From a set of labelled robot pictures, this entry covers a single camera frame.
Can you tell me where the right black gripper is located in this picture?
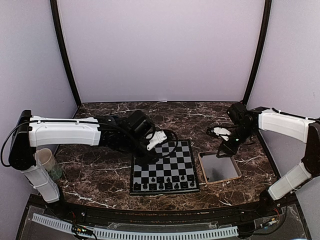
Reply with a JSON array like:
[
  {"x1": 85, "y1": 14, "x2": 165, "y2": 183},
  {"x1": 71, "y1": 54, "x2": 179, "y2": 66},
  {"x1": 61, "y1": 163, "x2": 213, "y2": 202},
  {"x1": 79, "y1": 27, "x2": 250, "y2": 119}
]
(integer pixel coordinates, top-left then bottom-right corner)
[{"x1": 216, "y1": 124, "x2": 256, "y2": 158}]

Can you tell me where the wooden tray with dark base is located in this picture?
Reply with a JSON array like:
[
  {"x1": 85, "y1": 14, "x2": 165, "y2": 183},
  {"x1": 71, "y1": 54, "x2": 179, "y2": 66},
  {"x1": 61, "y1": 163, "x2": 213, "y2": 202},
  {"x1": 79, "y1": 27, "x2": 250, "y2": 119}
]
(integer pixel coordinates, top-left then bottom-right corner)
[{"x1": 198, "y1": 151, "x2": 242, "y2": 185}]

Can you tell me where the dark blue cup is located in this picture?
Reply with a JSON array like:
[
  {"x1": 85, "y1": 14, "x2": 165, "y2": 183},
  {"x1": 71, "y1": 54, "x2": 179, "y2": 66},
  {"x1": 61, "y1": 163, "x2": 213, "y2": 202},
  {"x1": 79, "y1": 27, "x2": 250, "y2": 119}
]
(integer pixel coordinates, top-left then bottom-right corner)
[{"x1": 110, "y1": 115, "x2": 120, "y2": 120}]

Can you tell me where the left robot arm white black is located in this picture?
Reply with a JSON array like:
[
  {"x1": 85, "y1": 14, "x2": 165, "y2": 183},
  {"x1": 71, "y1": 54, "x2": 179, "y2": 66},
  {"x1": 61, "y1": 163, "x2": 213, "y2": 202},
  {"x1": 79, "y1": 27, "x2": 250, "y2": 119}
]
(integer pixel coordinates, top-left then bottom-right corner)
[{"x1": 3, "y1": 110, "x2": 178, "y2": 218}]

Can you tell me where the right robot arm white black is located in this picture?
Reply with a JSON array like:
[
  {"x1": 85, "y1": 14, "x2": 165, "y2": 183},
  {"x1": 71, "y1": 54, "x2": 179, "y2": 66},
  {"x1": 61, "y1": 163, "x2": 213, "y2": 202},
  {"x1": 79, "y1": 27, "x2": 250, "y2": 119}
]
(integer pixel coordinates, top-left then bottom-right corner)
[{"x1": 207, "y1": 102, "x2": 320, "y2": 217}]

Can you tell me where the black grey chess board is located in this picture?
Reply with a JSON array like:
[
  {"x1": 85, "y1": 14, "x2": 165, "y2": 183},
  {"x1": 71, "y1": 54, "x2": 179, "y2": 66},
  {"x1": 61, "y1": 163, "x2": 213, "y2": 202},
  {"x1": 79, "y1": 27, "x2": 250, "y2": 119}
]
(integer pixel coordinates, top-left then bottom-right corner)
[{"x1": 129, "y1": 139, "x2": 200, "y2": 196}]

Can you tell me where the small green circuit board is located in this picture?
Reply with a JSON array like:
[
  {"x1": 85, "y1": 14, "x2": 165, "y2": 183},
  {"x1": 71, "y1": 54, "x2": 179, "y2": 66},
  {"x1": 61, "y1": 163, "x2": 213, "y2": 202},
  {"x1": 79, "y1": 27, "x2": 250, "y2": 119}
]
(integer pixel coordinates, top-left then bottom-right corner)
[{"x1": 71, "y1": 224, "x2": 93, "y2": 236}]

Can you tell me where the beige paper cup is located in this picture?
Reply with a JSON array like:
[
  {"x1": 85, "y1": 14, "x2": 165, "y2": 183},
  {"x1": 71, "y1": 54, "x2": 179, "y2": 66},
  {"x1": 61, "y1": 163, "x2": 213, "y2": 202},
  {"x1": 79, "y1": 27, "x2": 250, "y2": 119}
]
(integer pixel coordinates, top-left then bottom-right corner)
[{"x1": 35, "y1": 148, "x2": 63, "y2": 180}]

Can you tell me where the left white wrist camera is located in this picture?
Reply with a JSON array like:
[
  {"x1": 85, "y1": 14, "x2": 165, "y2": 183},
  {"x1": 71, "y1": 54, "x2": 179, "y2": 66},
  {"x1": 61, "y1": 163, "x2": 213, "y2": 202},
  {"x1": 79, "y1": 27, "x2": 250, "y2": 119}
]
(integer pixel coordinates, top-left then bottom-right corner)
[{"x1": 146, "y1": 130, "x2": 167, "y2": 151}]

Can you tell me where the black front rail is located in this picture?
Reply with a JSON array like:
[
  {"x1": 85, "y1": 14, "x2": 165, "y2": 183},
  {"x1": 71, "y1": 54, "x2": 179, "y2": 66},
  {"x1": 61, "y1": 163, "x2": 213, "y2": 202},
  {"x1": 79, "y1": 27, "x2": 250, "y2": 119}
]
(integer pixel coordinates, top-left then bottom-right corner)
[{"x1": 66, "y1": 202, "x2": 260, "y2": 224}]

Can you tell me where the white slotted cable duct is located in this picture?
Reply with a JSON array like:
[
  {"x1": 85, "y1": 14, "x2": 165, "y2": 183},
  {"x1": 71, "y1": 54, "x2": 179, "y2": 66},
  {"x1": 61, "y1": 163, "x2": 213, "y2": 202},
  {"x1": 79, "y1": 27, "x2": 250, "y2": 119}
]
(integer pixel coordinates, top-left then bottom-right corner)
[{"x1": 31, "y1": 213, "x2": 239, "y2": 240}]

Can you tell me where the left black frame post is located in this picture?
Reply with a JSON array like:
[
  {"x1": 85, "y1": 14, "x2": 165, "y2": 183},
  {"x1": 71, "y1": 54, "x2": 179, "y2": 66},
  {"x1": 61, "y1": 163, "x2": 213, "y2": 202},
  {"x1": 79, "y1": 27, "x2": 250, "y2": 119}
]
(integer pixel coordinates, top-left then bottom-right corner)
[{"x1": 49, "y1": 0, "x2": 82, "y2": 108}]

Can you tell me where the black frame post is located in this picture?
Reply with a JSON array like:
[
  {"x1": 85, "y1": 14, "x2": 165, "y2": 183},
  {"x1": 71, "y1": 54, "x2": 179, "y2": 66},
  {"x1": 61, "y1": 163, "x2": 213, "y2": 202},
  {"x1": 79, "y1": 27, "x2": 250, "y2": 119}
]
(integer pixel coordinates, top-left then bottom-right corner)
[
  {"x1": 242, "y1": 0, "x2": 272, "y2": 106},
  {"x1": 49, "y1": 0, "x2": 82, "y2": 108}
]

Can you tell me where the right black frame post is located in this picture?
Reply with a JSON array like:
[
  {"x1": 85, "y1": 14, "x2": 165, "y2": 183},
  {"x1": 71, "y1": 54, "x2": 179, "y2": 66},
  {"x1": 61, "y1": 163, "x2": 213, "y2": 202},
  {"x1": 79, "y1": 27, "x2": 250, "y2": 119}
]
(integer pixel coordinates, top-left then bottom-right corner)
[{"x1": 242, "y1": 0, "x2": 272, "y2": 106}]

